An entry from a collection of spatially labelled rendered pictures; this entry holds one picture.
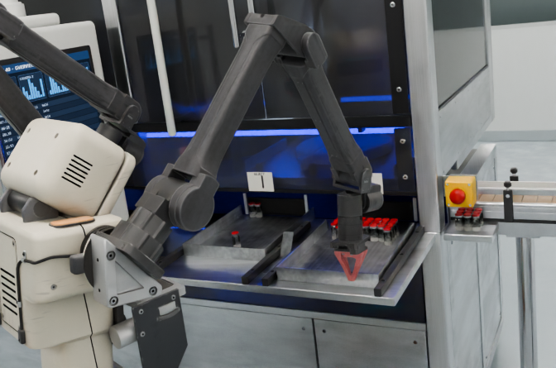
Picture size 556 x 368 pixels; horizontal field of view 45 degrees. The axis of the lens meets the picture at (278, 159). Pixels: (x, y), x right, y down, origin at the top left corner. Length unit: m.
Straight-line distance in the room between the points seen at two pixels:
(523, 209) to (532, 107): 4.55
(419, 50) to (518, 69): 4.67
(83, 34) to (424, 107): 1.03
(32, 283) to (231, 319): 1.20
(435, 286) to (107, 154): 1.08
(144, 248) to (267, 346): 1.23
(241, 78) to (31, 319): 0.55
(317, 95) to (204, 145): 0.30
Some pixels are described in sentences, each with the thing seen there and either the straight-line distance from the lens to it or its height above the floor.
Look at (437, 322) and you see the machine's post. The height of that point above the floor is 0.61.
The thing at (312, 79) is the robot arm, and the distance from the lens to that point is 1.33.
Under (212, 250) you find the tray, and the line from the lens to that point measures 1.88.
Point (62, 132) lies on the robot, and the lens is 1.21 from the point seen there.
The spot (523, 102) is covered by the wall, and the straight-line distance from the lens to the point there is 6.47.
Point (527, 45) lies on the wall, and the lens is 6.39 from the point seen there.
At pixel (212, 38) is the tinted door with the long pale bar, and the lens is 2.03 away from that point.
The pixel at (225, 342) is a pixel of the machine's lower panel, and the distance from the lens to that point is 2.36.
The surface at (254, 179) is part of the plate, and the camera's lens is 2.04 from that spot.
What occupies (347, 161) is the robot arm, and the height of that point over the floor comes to 1.19.
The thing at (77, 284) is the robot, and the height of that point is 1.13.
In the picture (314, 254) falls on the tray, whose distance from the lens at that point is 1.81.
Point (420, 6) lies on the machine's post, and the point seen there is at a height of 1.49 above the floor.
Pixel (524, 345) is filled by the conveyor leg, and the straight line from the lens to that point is 2.16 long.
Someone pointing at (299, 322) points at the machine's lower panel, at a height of 0.56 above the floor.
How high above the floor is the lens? 1.56
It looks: 14 degrees down
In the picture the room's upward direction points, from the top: 7 degrees counter-clockwise
